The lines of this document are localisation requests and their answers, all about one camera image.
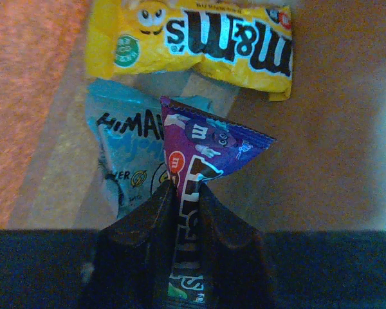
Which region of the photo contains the yellow M&M's pack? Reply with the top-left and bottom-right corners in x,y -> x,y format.
85,1 -> 293,101

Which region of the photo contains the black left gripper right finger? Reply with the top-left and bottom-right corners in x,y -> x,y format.
199,185 -> 277,308

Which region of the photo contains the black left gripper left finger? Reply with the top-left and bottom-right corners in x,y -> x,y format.
80,180 -> 177,308

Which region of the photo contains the light blue snack packet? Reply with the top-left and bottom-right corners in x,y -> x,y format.
85,79 -> 213,220

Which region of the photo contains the red brown paper bag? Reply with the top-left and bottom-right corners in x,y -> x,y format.
0,1 -> 386,231

